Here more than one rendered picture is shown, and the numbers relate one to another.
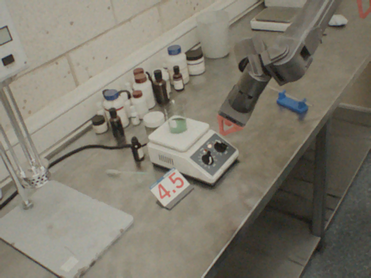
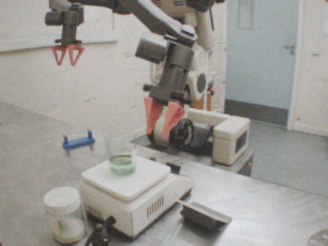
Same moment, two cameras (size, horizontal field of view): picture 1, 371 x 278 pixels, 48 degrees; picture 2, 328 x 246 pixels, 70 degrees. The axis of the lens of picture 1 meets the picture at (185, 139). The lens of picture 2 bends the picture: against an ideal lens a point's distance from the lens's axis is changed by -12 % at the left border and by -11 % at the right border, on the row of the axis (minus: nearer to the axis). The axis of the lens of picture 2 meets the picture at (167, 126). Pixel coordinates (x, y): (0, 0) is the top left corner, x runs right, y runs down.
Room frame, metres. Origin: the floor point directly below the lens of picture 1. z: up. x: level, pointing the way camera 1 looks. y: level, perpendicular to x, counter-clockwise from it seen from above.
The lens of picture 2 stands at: (0.87, 0.43, 1.07)
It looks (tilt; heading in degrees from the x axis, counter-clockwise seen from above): 19 degrees down; 264
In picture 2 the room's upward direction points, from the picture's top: straight up
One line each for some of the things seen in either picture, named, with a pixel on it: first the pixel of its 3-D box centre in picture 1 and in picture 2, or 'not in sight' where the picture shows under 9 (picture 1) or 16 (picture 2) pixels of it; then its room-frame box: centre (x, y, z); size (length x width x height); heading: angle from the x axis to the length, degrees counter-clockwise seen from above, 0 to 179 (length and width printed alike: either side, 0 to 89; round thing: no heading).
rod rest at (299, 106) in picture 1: (291, 100); (77, 138); (1.07, -0.33, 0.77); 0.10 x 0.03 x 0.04; 30
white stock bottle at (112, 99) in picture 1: (115, 108); not in sight; (1.13, 0.20, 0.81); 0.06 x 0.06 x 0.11
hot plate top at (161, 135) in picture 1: (179, 132); (126, 173); (0.90, 0.01, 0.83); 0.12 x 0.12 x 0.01; 49
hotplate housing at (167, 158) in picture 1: (189, 148); (137, 187); (0.88, 0.00, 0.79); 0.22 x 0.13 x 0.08; 49
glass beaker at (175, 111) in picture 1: (176, 117); (119, 152); (0.91, 0.01, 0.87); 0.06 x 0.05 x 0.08; 1
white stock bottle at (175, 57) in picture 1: (176, 64); not in sight; (1.35, -0.01, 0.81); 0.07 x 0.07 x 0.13
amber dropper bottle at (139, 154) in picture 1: (136, 146); (101, 241); (0.94, 0.14, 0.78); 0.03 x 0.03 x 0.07
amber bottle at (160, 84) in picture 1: (160, 86); not in sight; (1.23, 0.05, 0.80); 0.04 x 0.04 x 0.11
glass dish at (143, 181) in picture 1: (145, 179); (176, 241); (0.82, 0.12, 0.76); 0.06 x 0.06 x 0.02
